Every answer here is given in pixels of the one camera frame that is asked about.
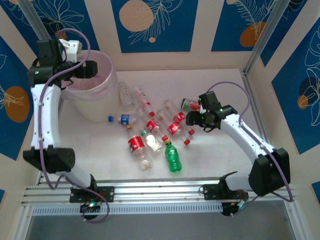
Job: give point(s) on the crushed bottle green red label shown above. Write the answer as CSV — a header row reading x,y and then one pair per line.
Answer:
x,y
190,105

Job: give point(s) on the small red label cola bottle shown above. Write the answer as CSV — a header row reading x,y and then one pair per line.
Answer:
x,y
152,125
173,128
179,117

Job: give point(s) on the green plastic bottle yellow cap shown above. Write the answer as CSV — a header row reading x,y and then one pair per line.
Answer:
x,y
173,157

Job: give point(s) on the white label bottle green cap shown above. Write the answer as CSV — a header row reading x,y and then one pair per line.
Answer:
x,y
153,142

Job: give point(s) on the clear bottle red white label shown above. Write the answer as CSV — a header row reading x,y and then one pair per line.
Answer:
x,y
143,100

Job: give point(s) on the red label bottle yellow cap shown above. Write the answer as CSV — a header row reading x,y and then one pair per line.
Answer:
x,y
135,143

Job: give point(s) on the clear unlabelled plastic bottle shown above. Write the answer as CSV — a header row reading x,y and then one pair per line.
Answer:
x,y
125,96

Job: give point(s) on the clear bottle blue label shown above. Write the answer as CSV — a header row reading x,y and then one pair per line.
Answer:
x,y
124,119

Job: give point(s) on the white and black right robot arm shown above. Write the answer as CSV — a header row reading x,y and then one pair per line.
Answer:
x,y
240,135

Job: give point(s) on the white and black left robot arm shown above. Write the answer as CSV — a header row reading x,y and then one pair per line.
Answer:
x,y
47,112

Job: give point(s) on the pink translucent bin liner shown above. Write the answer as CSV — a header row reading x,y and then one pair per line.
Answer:
x,y
107,75

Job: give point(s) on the translucent pink plastic bin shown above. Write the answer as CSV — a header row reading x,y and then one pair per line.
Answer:
x,y
100,110

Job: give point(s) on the aluminium frame post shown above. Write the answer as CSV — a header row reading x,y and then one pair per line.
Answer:
x,y
263,37
35,22

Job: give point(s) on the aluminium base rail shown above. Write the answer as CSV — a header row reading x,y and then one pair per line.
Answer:
x,y
155,190

